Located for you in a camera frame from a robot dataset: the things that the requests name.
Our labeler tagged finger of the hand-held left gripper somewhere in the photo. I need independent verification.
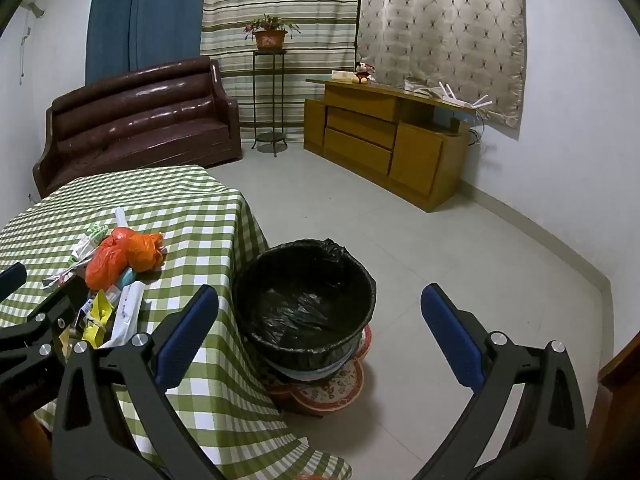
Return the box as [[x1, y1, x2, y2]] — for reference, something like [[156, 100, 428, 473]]
[[0, 262, 28, 302], [0, 275, 90, 361]]

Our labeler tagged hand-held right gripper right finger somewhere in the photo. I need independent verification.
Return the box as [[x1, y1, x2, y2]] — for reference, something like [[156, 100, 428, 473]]
[[420, 282, 588, 480]]

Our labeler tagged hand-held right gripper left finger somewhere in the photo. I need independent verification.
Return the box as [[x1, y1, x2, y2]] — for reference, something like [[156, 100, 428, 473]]
[[51, 284, 226, 480]]

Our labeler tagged white paper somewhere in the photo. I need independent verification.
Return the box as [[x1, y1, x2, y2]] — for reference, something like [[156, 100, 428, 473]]
[[42, 266, 77, 292]]

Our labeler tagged yellow packet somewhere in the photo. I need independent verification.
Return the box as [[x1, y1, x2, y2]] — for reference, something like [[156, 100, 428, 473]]
[[81, 290, 121, 350]]

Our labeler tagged white teal toothpaste box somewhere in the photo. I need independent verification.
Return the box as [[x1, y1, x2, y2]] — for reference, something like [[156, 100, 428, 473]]
[[109, 280, 147, 347]]

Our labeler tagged green white paper bag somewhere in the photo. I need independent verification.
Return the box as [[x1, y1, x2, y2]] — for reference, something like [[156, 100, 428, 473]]
[[69, 224, 109, 267]]

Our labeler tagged orange plastic bag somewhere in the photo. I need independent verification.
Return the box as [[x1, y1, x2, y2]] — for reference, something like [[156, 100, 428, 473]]
[[85, 227, 166, 291]]

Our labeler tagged black lined trash bin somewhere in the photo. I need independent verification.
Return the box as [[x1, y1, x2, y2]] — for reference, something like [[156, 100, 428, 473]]
[[232, 238, 378, 384]]

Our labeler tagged green checked tablecloth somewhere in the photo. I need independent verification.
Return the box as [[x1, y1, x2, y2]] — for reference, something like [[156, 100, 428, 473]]
[[0, 164, 353, 480]]

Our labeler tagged patterned round plate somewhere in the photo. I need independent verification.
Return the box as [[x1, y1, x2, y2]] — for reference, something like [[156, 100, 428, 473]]
[[264, 325, 374, 419]]

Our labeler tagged brown leather sofa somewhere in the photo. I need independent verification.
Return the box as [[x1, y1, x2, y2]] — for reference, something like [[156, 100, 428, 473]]
[[32, 56, 243, 200]]

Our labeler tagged wooden cabinet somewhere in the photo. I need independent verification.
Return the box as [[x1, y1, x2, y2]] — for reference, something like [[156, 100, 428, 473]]
[[303, 78, 493, 212]]

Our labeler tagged white router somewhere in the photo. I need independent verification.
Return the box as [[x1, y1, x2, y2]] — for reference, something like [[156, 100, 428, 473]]
[[438, 81, 494, 111]]

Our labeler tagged black metal plant stand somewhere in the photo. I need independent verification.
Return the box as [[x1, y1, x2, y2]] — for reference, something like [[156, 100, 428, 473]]
[[250, 49, 289, 157]]

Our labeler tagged clear plastic bag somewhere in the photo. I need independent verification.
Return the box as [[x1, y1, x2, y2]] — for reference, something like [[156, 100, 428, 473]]
[[403, 78, 437, 99]]

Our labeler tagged blue curtain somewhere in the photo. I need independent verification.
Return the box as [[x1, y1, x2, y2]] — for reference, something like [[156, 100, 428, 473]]
[[85, 0, 210, 86]]

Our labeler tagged beige patterned curtain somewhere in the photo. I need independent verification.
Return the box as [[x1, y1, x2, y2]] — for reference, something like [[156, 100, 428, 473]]
[[355, 0, 528, 142]]

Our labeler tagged potted plant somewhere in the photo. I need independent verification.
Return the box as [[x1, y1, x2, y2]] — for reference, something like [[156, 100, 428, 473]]
[[243, 14, 301, 52]]

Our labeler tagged striped curtain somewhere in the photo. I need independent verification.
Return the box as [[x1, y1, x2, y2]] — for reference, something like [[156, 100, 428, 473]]
[[200, 0, 362, 143]]

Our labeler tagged router cable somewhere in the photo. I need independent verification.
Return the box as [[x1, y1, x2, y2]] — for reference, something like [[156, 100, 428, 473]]
[[467, 109, 489, 147]]

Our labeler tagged white wall cable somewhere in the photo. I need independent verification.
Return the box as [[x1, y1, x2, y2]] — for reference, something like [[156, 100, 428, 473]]
[[19, 0, 47, 87]]

